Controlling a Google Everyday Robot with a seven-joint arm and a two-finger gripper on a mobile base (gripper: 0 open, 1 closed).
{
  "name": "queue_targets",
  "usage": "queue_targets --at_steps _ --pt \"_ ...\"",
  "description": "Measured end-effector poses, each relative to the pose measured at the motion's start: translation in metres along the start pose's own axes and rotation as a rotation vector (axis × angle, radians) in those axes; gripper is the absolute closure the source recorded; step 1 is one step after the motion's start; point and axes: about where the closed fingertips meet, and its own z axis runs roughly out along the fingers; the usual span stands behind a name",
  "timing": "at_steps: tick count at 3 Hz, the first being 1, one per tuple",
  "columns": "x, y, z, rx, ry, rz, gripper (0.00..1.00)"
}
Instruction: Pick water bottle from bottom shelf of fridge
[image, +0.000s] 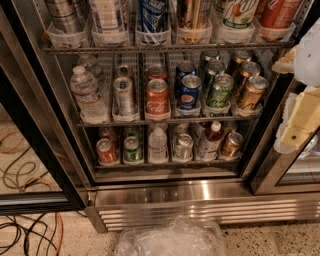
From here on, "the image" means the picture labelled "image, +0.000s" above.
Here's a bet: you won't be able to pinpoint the silver can top shelf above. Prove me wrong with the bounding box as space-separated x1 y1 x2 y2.
44 0 89 34

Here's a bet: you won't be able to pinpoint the black sliding fridge door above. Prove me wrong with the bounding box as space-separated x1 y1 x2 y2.
0 0 90 215

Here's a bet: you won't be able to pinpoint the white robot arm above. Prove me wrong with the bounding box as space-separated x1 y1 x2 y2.
272 18 320 154

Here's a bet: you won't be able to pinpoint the rear water bottle middle shelf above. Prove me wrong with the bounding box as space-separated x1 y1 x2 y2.
77 54 105 84

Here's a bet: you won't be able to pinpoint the gold can bottom shelf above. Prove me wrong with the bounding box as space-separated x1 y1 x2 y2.
220 132 243 157

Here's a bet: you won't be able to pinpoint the rear gold can middle shelf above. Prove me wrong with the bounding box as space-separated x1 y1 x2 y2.
227 50 252 76

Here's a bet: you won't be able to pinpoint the rear blue pepsi can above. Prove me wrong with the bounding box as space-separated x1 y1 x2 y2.
175 60 196 86

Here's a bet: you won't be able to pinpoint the blue pepsi can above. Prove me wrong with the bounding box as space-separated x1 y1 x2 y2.
175 60 196 86
178 74 201 110

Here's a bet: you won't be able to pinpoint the amber drink bottle bottom shelf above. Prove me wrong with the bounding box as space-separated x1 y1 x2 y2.
197 121 223 161

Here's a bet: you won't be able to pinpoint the white patterned can top shelf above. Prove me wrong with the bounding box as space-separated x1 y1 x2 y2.
89 0 128 34

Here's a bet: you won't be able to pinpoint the blue can top shelf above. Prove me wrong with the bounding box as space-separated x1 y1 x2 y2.
138 0 169 33

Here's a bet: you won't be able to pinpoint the front water bottle middle shelf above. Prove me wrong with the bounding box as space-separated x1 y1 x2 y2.
70 66 108 124

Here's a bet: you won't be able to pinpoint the orange can shelf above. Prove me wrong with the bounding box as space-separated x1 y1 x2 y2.
98 127 117 143
96 138 118 164
260 0 302 29

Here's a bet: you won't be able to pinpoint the white green can top shelf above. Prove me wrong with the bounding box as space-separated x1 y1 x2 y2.
222 0 260 29

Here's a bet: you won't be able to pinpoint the silver can bottom shelf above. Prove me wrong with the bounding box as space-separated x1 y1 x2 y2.
174 133 193 160

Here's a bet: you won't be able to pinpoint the stainless steel fridge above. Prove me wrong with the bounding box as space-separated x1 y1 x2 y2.
0 0 320 234

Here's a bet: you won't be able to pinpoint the front red cola can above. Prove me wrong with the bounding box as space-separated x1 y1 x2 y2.
146 79 169 115

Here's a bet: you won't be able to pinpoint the silver can shelf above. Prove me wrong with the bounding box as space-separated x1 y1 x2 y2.
44 0 89 34
113 77 136 116
115 64 133 79
174 133 193 160

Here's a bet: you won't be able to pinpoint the front gold can middle shelf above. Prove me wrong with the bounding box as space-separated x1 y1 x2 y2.
236 76 268 111

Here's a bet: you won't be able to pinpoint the black cables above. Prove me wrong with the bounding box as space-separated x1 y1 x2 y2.
0 146 59 256

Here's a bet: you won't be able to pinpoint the rear green can middle shelf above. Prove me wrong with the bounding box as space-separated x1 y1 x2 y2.
199 50 220 71

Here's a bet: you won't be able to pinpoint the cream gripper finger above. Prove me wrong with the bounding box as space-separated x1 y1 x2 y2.
272 45 297 74
279 87 320 150

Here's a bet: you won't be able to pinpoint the rear red cola can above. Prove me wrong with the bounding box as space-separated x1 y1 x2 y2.
147 63 168 80

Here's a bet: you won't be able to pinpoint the rear orange can bottom shelf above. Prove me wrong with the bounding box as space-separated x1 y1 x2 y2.
98 127 117 143

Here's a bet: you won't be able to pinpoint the gold striped can top shelf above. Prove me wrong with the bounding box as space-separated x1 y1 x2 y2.
176 0 211 30

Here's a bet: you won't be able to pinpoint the front silver can middle shelf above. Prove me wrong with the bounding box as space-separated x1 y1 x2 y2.
113 77 136 116

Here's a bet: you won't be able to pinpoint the clear water bottle bottom shelf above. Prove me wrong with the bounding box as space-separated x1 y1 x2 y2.
148 127 167 163

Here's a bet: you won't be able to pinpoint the clear plastic bag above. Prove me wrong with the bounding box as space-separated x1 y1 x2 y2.
114 216 227 256

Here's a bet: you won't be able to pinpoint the front green can middle shelf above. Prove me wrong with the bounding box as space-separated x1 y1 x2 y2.
206 73 234 108

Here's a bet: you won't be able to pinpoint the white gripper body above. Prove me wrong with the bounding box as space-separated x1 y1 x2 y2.
273 91 320 155

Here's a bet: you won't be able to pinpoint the orange can top shelf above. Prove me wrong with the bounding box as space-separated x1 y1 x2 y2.
260 0 302 29

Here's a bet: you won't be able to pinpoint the rear silver can middle shelf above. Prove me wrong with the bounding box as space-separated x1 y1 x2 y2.
115 64 133 79

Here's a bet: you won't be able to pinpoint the front green can bottom shelf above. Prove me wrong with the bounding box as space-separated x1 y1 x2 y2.
124 136 142 163

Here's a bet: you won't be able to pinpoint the front blue pepsi can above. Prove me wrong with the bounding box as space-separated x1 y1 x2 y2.
178 74 201 110

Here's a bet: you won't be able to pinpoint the front orange can bottom shelf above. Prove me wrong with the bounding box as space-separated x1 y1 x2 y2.
96 138 118 164

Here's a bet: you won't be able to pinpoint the red cola can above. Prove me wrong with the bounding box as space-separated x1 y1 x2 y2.
147 63 168 80
146 79 169 115

